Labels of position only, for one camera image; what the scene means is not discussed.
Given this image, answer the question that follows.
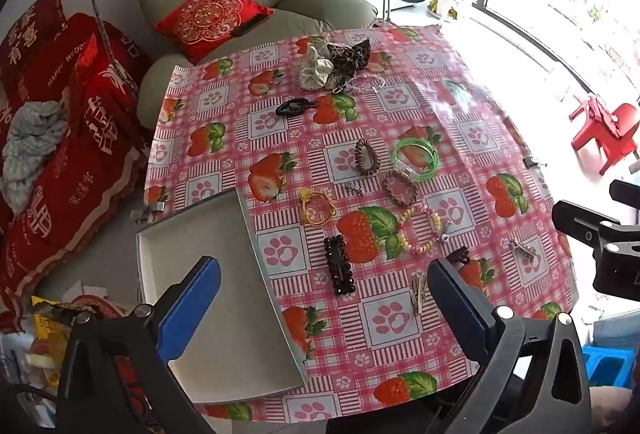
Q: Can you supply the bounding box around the blue plastic crate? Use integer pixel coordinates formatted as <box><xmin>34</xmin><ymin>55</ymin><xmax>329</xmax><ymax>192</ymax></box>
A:
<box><xmin>582</xmin><ymin>345</ymin><xmax>639</xmax><ymax>388</ymax></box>

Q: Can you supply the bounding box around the yellow snack packet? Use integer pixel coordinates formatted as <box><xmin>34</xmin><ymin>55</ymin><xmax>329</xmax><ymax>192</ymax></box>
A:
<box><xmin>30</xmin><ymin>295</ymin><xmax>77</xmax><ymax>346</ymax></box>

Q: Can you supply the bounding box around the white scrunchie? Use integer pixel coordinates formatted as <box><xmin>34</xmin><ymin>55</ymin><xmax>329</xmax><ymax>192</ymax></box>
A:
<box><xmin>299</xmin><ymin>45</ymin><xmax>337</xmax><ymax>91</ymax></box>

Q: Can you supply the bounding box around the grey shallow tray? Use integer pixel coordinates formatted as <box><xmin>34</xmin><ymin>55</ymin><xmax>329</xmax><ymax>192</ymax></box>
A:
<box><xmin>136</xmin><ymin>188</ymin><xmax>308</xmax><ymax>405</ymax></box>

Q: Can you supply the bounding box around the yellow hair tie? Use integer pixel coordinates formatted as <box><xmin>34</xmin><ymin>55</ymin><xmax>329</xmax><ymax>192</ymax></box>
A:
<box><xmin>300</xmin><ymin>190</ymin><xmax>337</xmax><ymax>228</ymax></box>

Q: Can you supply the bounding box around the pink and yellow bead bracelet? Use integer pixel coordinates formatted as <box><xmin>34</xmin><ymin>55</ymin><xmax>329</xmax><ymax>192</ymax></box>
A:
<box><xmin>395</xmin><ymin>206</ymin><xmax>452</xmax><ymax>257</ymax></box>

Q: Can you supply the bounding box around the silver spiked hair clip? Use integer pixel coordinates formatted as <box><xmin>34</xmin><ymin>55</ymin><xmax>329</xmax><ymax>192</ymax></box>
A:
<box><xmin>509</xmin><ymin>238</ymin><xmax>539</xmax><ymax>263</ymax></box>

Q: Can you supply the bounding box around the yellow and white box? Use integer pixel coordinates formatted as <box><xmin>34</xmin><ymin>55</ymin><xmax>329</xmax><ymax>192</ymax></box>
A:
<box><xmin>429</xmin><ymin>0</ymin><xmax>471</xmax><ymax>23</ymax></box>

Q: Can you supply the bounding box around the gooseneck holder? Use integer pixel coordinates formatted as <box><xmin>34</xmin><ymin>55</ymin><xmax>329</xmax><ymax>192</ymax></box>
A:
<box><xmin>90</xmin><ymin>0</ymin><xmax>142</xmax><ymax>101</ymax></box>

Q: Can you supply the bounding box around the leopard print scrunchie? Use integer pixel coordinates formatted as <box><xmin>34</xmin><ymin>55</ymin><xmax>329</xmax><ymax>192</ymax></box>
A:
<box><xmin>326</xmin><ymin>39</ymin><xmax>372</xmax><ymax>78</ymax></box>

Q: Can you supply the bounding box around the silver chain necklace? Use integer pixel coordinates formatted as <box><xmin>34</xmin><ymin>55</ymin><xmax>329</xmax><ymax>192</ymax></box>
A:
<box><xmin>332</xmin><ymin>73</ymin><xmax>387</xmax><ymax>96</ymax></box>

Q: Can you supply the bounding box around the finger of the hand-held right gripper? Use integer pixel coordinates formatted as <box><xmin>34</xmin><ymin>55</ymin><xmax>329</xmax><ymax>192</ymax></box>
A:
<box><xmin>609</xmin><ymin>180</ymin><xmax>640</xmax><ymax>215</ymax></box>
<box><xmin>552</xmin><ymin>200</ymin><xmax>640</xmax><ymax>302</ymax></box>

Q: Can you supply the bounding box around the red round tray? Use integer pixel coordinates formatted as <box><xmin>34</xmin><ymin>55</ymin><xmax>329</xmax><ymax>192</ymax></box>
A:
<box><xmin>70</xmin><ymin>295</ymin><xmax>132</xmax><ymax>321</ymax></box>

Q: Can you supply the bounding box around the black rhinestone hair clip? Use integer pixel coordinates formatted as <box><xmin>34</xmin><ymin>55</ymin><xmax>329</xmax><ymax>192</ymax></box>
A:
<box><xmin>323</xmin><ymin>235</ymin><xmax>356</xmax><ymax>296</ymax></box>

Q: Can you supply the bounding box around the red plastic chair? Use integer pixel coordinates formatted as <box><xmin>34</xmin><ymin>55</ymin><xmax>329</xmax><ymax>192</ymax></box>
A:
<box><xmin>569</xmin><ymin>95</ymin><xmax>640</xmax><ymax>176</ymax></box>

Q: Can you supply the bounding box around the strawberry printed pink tablecloth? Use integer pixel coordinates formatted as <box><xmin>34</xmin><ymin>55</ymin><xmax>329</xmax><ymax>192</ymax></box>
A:
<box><xmin>142</xmin><ymin>26</ymin><xmax>581</xmax><ymax>420</ymax></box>

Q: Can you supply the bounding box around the red embroidered cushion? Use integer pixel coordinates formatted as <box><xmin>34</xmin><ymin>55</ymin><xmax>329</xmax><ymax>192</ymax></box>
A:
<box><xmin>154</xmin><ymin>0</ymin><xmax>276</xmax><ymax>65</ymax></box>

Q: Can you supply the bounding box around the gold metal hair clip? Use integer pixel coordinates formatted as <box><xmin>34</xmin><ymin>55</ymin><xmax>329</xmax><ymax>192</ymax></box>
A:
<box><xmin>411</xmin><ymin>274</ymin><xmax>429</xmax><ymax>316</ymax></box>

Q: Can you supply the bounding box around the brown beaded bracelet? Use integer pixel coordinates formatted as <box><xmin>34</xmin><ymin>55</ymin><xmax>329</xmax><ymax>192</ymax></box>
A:
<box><xmin>382</xmin><ymin>170</ymin><xmax>419</xmax><ymax>208</ymax></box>

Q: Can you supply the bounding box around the black phone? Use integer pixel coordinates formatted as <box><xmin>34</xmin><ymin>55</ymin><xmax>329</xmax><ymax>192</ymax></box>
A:
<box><xmin>233</xmin><ymin>14</ymin><xmax>271</xmax><ymax>38</ymax></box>

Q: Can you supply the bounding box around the red printed blanket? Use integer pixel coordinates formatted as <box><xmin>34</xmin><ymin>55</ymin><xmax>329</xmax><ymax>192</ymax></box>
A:
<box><xmin>0</xmin><ymin>0</ymin><xmax>157</xmax><ymax>336</ymax></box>

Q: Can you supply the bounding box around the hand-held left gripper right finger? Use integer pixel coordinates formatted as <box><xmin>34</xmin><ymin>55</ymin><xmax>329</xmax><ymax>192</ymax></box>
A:
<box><xmin>325</xmin><ymin>258</ymin><xmax>593</xmax><ymax>434</ymax></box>

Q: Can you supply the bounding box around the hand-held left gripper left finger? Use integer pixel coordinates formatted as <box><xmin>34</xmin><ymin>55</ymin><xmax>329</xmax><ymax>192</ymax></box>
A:
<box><xmin>56</xmin><ymin>255</ymin><xmax>222</xmax><ymax>434</ymax></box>

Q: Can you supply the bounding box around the black hair claw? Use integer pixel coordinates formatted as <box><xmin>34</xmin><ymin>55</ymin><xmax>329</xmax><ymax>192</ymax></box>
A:
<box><xmin>275</xmin><ymin>98</ymin><xmax>319</xmax><ymax>117</ymax></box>

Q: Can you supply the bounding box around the brown spiral hair tie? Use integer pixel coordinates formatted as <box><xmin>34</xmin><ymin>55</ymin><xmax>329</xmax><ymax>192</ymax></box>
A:
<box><xmin>354</xmin><ymin>139</ymin><xmax>375</xmax><ymax>175</ymax></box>

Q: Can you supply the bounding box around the grey knitted cloth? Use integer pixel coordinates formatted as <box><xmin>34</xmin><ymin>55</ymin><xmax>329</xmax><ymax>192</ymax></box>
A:
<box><xmin>0</xmin><ymin>100</ymin><xmax>71</xmax><ymax>215</ymax></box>

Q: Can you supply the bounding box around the green translucent bracelet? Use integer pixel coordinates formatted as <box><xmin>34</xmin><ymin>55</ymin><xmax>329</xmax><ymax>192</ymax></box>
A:
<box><xmin>392</xmin><ymin>137</ymin><xmax>441</xmax><ymax>183</ymax></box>

